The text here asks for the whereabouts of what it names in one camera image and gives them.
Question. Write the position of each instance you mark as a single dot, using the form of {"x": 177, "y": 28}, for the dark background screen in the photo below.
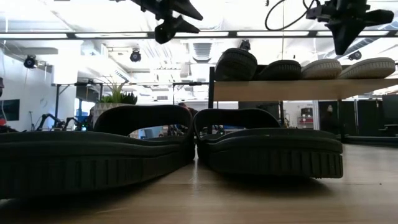
{"x": 258, "y": 105}

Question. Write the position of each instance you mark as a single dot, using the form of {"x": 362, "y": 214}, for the wooden shelf with black frame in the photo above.
{"x": 295, "y": 90}

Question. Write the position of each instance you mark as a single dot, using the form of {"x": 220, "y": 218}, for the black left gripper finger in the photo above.
{"x": 186, "y": 11}
{"x": 171, "y": 29}

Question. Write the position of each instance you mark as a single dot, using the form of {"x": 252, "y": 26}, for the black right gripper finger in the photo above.
{"x": 345, "y": 34}
{"x": 379, "y": 17}

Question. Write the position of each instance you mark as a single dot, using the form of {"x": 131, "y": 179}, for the white slide sandal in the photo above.
{"x": 368, "y": 68}
{"x": 321, "y": 69}

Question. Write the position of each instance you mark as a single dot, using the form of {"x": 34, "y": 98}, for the black slide sandal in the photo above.
{"x": 280, "y": 70}
{"x": 267, "y": 155}
{"x": 93, "y": 165}
{"x": 234, "y": 65}

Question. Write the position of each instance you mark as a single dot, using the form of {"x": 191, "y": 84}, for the dark room partition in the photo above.
{"x": 363, "y": 118}

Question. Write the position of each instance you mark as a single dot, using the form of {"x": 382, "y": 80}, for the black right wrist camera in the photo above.
{"x": 315, "y": 12}

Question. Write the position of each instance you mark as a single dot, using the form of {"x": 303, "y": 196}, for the dark wall screen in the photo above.
{"x": 9, "y": 109}

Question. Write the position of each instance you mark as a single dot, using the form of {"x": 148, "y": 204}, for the black overhead light bar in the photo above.
{"x": 231, "y": 34}

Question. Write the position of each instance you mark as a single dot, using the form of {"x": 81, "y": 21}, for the green plant in patterned pot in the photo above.
{"x": 118, "y": 98}

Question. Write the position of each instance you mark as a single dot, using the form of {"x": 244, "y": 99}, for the red and white cart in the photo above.
{"x": 307, "y": 119}

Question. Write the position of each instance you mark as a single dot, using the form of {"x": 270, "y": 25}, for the black ceiling spotlight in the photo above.
{"x": 354, "y": 55}
{"x": 245, "y": 45}
{"x": 30, "y": 61}
{"x": 135, "y": 56}

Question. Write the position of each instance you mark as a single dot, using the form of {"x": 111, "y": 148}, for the background black robot arm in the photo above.
{"x": 73, "y": 123}
{"x": 46, "y": 119}

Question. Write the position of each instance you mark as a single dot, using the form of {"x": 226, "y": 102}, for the person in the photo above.
{"x": 329, "y": 116}
{"x": 183, "y": 104}

